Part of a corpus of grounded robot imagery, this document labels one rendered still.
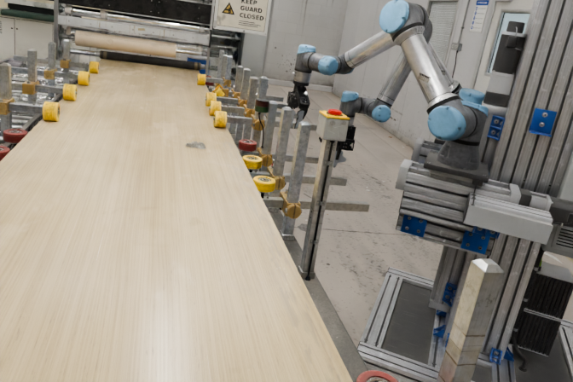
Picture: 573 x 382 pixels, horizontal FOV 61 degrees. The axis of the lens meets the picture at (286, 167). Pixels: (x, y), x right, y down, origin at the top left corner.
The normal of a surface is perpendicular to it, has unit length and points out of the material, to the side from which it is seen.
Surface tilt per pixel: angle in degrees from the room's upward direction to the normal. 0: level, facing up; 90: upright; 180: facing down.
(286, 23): 90
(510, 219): 90
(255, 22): 90
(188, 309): 0
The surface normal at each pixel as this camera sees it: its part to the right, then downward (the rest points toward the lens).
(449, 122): -0.63, 0.23
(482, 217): -0.36, 0.22
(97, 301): 0.15, -0.94
